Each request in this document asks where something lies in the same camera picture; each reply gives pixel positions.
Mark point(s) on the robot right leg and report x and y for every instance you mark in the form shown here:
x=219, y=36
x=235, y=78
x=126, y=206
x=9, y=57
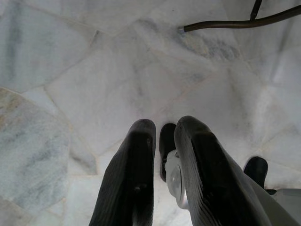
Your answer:
x=256, y=169

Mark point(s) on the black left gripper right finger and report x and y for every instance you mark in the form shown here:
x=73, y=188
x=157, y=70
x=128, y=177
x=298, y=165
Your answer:
x=211, y=176

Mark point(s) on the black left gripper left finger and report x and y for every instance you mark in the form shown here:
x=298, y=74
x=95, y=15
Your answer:
x=131, y=176

